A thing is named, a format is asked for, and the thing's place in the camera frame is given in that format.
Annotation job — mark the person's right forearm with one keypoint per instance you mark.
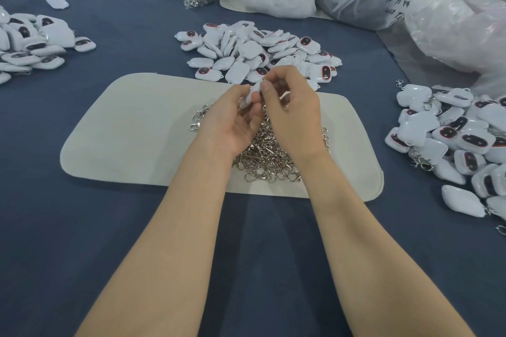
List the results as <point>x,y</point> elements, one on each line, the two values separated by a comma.
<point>375,254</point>

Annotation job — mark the person's right hand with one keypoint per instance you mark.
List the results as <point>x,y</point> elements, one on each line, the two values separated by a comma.
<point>299,116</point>

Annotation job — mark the crumpled clear plastic bag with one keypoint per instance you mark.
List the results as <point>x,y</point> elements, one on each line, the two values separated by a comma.
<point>470,29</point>

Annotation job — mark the person's left hand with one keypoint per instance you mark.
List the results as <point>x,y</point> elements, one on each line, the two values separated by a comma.
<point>228,126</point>

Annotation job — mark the white fob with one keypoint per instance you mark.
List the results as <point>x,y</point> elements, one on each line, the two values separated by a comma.
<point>252,96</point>

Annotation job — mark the cream felt work mat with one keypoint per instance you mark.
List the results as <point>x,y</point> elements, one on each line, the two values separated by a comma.
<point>126,131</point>

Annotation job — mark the person's left forearm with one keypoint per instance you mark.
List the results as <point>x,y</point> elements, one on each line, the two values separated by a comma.
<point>166,254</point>

